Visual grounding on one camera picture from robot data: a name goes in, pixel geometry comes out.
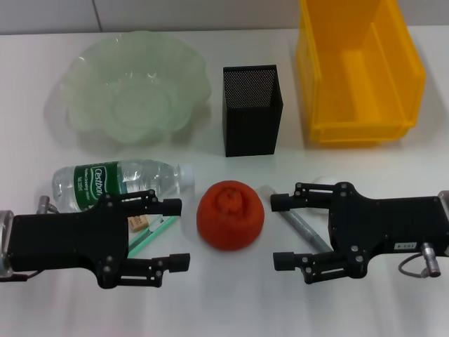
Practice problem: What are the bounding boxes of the clear green-label water bottle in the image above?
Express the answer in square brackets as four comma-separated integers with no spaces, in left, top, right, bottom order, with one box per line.
[51,159,196,213]

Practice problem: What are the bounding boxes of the pale green glass fruit plate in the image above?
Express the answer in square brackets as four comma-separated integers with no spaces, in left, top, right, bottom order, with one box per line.
[58,30,213,145]

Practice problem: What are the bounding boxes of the thin right gripper cable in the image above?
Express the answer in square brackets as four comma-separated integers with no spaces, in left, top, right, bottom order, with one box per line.
[398,253,427,280]

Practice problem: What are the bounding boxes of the orange fruit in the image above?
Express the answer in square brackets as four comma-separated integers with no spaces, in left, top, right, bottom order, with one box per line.
[196,180,265,251]

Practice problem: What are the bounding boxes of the small wooden cork block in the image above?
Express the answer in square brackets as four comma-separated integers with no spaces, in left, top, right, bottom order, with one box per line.
[127,215,147,233]

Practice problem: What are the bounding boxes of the grey marker pen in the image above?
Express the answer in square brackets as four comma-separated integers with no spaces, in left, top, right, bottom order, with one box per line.
[258,185,334,253]

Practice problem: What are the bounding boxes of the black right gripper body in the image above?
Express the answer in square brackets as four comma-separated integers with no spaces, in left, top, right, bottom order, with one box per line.
[328,181,449,279]

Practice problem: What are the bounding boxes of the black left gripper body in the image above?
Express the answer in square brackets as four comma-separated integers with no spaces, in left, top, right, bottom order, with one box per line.
[7,197,129,278]

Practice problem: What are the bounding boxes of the black mesh pen holder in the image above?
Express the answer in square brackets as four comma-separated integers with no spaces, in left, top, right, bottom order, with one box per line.
[222,64,284,158]

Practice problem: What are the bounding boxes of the white paper ball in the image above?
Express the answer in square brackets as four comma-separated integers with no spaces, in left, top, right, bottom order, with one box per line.
[304,174,340,216]

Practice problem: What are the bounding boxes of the yellow plastic bin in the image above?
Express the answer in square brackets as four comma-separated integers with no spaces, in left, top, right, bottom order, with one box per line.
[295,0,427,147]

